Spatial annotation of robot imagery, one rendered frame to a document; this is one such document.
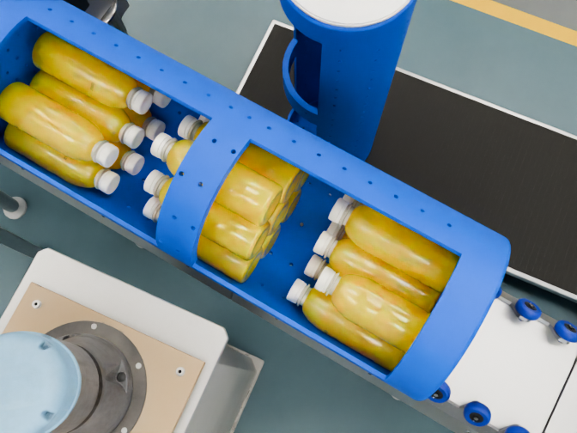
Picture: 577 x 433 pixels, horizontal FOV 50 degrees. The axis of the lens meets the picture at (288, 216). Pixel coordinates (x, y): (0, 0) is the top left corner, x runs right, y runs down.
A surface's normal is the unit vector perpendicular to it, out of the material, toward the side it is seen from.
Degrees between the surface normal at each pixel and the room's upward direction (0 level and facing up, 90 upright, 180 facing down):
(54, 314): 1
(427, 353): 38
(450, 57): 0
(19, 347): 8
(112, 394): 72
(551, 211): 0
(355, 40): 90
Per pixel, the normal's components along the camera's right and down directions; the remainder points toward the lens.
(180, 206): -0.30, 0.26
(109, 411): 0.83, 0.36
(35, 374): 0.11, -0.30
